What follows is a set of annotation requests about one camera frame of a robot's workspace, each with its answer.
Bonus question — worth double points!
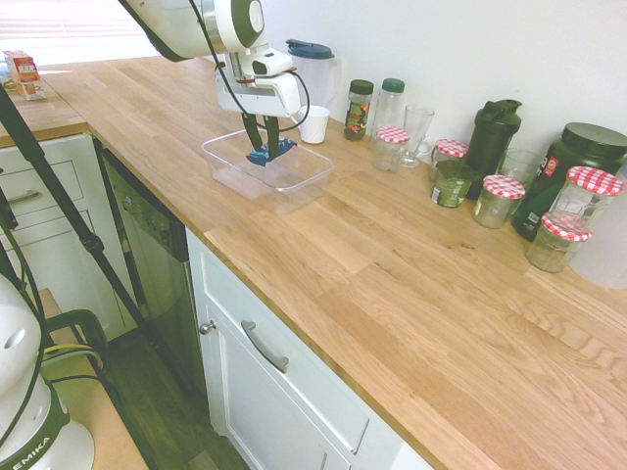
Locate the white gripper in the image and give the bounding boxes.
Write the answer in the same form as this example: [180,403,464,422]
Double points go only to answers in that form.
[215,72,303,164]

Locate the blue protein bar wrapper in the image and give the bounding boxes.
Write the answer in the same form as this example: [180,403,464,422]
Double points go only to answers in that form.
[245,137,299,168]

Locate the clear plastic food container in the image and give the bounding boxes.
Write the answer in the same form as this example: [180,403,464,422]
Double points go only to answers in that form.
[201,127,336,217]

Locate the large black protein powder tub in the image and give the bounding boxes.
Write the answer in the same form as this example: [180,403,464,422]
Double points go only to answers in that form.
[511,121,627,243]

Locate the white paper cup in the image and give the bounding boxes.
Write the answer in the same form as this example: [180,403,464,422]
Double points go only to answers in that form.
[298,104,331,146]

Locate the clear pitcher with blue lid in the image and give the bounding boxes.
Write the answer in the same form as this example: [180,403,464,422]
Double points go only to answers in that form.
[284,38,340,120]

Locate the spice jar with dark lid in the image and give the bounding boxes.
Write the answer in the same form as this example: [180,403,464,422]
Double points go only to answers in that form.
[342,78,375,143]

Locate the glass jar red checkered lid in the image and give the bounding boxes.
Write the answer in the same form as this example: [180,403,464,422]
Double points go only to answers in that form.
[430,138,470,183]
[471,173,527,230]
[525,212,594,274]
[372,125,410,174]

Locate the clear bottle with green lid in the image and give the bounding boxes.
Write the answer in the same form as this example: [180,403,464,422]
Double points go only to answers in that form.
[369,77,407,148]

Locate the tall clear glass mug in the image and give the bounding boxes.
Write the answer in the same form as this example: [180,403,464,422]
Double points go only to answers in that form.
[398,104,436,169]

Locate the stainless steel dishwasher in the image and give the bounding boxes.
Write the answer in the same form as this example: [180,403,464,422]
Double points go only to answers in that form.
[94,139,210,398]

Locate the green tub with dark lid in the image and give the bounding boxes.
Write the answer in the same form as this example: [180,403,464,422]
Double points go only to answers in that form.
[430,159,480,210]

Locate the black tripod leg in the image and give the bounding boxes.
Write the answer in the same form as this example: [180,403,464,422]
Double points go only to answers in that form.
[0,81,151,337]

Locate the black shaker bottle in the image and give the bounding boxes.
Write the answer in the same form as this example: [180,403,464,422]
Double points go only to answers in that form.
[463,98,524,202]

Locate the white window blinds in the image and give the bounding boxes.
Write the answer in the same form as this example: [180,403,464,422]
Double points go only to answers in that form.
[0,0,151,41]

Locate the white drawer cabinet unit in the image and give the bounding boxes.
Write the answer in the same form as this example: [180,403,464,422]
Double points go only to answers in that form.
[0,132,141,342]

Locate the orange and white carton box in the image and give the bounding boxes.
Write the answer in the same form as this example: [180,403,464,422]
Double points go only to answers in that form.
[1,49,49,103]

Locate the clear glass tumbler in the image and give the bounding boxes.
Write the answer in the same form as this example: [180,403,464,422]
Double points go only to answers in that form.
[498,147,541,198]

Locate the white kitchen cabinet with drawer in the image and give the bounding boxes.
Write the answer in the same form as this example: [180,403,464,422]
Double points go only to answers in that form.
[184,227,435,470]

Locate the large jar red checkered lid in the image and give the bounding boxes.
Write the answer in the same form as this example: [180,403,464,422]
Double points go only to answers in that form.
[547,165,626,234]

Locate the brown robot mounting board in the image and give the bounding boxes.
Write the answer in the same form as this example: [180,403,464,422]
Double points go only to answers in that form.
[32,287,151,470]

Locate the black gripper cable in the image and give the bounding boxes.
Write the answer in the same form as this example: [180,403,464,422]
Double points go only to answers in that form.
[287,70,312,132]

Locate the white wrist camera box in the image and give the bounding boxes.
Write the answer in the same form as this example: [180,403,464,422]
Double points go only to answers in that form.
[251,50,295,79]

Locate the silver drawer bar handle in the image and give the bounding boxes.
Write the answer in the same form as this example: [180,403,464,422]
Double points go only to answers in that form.
[240,319,291,375]

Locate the silver drawer pull handle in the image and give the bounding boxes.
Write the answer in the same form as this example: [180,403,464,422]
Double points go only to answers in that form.
[6,189,44,208]

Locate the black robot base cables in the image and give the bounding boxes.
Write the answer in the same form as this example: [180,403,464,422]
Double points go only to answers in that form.
[0,185,128,432]

